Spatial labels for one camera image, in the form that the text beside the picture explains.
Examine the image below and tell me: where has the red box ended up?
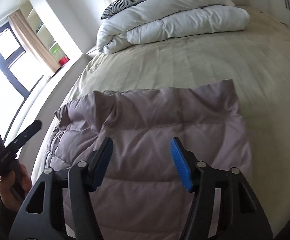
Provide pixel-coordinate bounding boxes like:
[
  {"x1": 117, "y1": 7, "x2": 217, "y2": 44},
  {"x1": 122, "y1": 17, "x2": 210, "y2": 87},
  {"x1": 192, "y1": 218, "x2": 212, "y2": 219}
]
[{"x1": 58, "y1": 56, "x2": 70, "y2": 66}]

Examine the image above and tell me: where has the green stool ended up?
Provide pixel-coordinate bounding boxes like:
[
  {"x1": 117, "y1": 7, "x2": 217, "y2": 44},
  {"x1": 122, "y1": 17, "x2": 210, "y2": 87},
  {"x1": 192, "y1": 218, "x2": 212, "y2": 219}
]
[{"x1": 49, "y1": 43, "x2": 65, "y2": 60}]

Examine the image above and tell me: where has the beige curtain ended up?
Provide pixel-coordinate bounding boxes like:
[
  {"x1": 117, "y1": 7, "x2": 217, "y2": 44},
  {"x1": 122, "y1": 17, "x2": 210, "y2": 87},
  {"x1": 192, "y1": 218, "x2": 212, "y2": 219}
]
[{"x1": 8, "y1": 10, "x2": 60, "y2": 77}]

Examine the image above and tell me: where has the beige bed with sheet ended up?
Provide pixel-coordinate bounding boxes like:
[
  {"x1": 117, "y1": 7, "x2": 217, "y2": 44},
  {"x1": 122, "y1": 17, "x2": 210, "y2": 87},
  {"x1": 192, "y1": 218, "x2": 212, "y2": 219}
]
[{"x1": 32, "y1": 8, "x2": 290, "y2": 234}]

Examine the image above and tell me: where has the black framed window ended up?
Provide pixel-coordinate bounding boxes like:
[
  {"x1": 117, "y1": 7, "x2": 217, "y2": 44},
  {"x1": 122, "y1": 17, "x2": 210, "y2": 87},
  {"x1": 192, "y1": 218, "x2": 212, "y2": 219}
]
[{"x1": 0, "y1": 23, "x2": 47, "y2": 140}]

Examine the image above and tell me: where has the white built-in shelf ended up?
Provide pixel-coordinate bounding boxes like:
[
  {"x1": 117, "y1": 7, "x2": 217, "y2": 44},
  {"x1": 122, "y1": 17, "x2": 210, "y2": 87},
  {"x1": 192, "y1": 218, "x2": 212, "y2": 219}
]
[{"x1": 19, "y1": 0, "x2": 59, "y2": 64}]

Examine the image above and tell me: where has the white nightstand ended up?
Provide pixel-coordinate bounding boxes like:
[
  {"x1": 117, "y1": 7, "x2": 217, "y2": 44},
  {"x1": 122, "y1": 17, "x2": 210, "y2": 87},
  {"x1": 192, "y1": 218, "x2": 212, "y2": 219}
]
[{"x1": 86, "y1": 46, "x2": 99, "y2": 58}]

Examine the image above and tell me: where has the person's left hand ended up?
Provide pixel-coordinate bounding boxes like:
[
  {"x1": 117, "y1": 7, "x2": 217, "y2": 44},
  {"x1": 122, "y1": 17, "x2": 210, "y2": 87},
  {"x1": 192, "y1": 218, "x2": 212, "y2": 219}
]
[{"x1": 0, "y1": 163, "x2": 32, "y2": 212}]

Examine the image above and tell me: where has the mauve quilted puffer coat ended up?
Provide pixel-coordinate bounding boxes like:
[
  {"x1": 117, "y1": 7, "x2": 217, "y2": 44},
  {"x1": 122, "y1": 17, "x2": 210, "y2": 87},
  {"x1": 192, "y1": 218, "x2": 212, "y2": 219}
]
[{"x1": 43, "y1": 80, "x2": 253, "y2": 239}]

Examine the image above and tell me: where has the white folded duvet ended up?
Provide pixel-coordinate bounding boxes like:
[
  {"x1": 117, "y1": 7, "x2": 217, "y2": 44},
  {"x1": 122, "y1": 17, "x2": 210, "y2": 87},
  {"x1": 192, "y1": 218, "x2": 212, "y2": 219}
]
[{"x1": 97, "y1": 0, "x2": 250, "y2": 55}]

